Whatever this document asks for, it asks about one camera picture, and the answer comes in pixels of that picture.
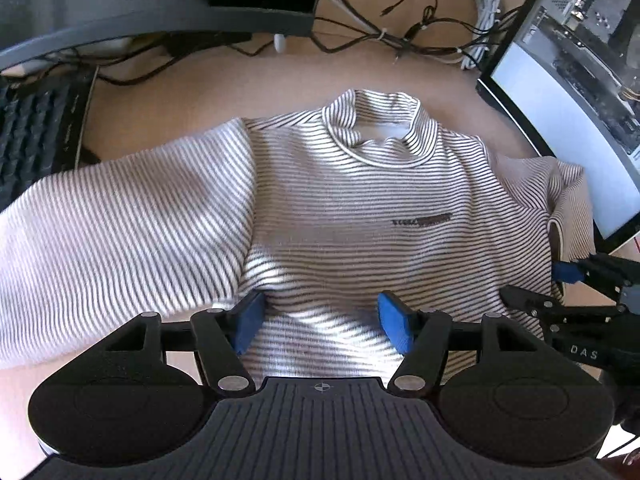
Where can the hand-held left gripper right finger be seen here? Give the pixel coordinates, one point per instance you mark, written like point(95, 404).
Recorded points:
point(395, 322)

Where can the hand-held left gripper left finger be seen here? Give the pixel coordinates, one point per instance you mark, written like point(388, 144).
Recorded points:
point(248, 322)

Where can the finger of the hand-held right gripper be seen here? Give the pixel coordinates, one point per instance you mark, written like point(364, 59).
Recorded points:
point(565, 272)
point(527, 299)

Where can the striped long-sleeve shirt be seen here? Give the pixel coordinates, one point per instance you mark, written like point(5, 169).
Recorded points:
point(325, 210)

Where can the white glass-sided computer case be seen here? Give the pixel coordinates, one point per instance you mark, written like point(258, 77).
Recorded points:
point(550, 110)

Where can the small white plug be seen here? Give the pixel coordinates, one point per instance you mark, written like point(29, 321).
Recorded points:
point(280, 43)

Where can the black keyboard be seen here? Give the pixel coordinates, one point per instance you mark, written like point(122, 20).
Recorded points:
point(30, 130)

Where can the dark curved monitor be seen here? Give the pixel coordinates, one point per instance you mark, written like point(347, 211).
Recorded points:
point(150, 5)

